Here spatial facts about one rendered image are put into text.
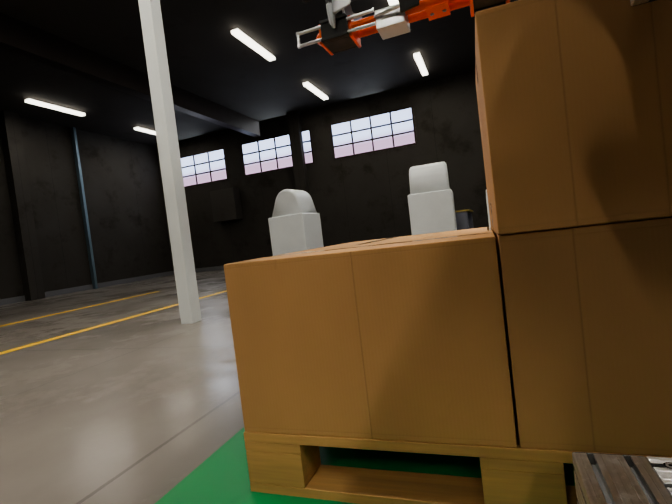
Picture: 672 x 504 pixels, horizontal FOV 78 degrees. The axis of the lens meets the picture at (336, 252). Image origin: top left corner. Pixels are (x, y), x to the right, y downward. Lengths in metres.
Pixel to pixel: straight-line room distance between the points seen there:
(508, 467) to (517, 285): 0.35
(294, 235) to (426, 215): 2.27
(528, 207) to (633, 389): 0.35
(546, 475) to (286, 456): 0.53
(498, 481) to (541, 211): 0.51
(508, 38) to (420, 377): 0.65
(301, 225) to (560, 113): 6.56
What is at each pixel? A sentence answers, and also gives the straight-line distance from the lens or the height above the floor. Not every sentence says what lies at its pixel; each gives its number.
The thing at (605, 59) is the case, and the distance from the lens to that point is 0.87.
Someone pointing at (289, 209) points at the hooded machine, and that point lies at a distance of 7.40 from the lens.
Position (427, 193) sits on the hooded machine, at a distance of 7.08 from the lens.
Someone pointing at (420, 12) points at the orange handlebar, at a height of 1.07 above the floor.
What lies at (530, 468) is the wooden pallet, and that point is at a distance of 0.94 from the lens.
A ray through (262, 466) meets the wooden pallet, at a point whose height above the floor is 0.07.
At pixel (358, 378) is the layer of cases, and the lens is 0.92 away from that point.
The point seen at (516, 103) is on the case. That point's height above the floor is 0.77.
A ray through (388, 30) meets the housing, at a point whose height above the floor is 1.04.
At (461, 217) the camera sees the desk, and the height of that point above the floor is 0.65.
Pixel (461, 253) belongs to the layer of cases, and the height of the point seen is 0.52.
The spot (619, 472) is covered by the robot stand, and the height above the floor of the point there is 0.23.
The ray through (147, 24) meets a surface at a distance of 4.15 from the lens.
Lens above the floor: 0.58
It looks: 2 degrees down
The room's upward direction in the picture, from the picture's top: 7 degrees counter-clockwise
